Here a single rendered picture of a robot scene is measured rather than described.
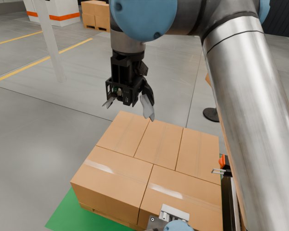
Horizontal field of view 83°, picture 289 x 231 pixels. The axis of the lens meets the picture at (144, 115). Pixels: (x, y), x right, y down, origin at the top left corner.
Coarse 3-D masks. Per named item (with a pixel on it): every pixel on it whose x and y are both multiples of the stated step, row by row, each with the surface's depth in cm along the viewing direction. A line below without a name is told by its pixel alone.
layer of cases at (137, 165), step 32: (128, 128) 181; (160, 128) 185; (96, 160) 147; (128, 160) 150; (160, 160) 153; (192, 160) 155; (96, 192) 128; (128, 192) 128; (160, 192) 130; (192, 192) 132; (192, 224) 115
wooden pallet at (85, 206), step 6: (84, 204) 156; (90, 210) 162; (96, 210) 163; (108, 216) 160; (114, 216) 150; (120, 222) 157; (126, 222) 158; (132, 228) 155; (138, 228) 150; (144, 228) 145
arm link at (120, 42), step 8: (112, 32) 31; (120, 32) 30; (112, 40) 32; (120, 40) 31; (128, 40) 31; (112, 48) 34; (120, 48) 32; (128, 48) 32; (136, 48) 32; (144, 48) 34
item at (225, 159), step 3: (222, 156) 93; (225, 156) 92; (222, 159) 92; (225, 159) 91; (222, 162) 91; (225, 162) 89; (228, 162) 89; (222, 165) 90; (225, 165) 89; (228, 165) 88; (222, 168) 91; (225, 168) 90; (228, 168) 89
